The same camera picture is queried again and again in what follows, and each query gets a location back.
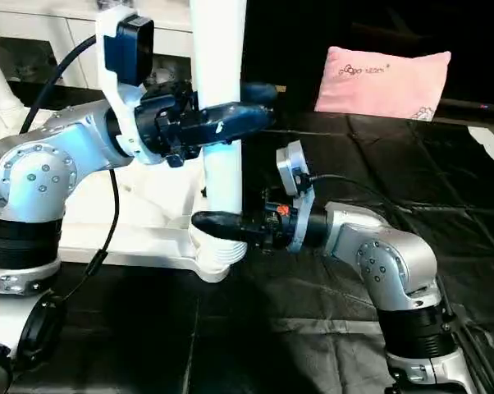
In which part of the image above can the white plastic table top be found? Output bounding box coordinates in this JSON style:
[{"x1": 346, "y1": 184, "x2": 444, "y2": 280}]
[{"x1": 0, "y1": 98, "x2": 246, "y2": 284}]

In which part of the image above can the pink pillow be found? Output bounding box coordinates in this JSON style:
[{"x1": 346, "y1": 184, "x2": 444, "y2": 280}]
[{"x1": 314, "y1": 46, "x2": 453, "y2": 122}]

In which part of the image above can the black work mat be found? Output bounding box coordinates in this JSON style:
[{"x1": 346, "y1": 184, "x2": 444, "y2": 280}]
[{"x1": 34, "y1": 78, "x2": 494, "y2": 394}]

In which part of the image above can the white glass-door cabinet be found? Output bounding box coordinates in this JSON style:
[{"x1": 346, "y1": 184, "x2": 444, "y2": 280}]
[{"x1": 0, "y1": 0, "x2": 199, "y2": 89}]

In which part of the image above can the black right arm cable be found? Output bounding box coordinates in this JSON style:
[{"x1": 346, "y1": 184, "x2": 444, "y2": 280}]
[{"x1": 304, "y1": 172, "x2": 408, "y2": 216}]

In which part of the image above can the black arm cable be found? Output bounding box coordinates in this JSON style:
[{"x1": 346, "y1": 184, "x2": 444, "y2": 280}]
[
  {"x1": 304, "y1": 172, "x2": 408, "y2": 216},
  {"x1": 17, "y1": 33, "x2": 121, "y2": 284}
]

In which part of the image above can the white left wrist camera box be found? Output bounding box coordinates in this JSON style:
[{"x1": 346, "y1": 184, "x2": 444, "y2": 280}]
[{"x1": 95, "y1": 7, "x2": 156, "y2": 157}]

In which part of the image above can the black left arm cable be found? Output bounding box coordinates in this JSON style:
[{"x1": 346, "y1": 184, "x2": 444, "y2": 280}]
[{"x1": 17, "y1": 33, "x2": 121, "y2": 284}]

